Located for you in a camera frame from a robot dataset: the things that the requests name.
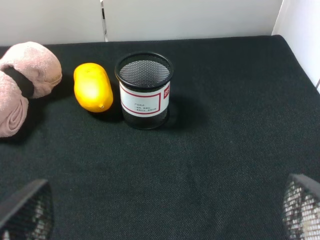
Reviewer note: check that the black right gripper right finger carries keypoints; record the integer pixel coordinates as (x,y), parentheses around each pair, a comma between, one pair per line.
(301,208)

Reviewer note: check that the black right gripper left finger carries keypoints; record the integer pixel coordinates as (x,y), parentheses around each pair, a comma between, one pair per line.
(28,214)

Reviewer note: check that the black table cloth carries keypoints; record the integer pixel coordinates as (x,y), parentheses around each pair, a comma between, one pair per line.
(243,116)

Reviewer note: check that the yellow mango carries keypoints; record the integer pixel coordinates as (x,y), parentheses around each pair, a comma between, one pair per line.
(92,87)

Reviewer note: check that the pink rolled towel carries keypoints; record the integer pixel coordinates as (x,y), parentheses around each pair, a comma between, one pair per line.
(28,70)

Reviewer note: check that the black mesh pen holder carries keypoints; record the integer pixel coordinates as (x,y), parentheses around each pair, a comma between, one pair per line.
(144,84)

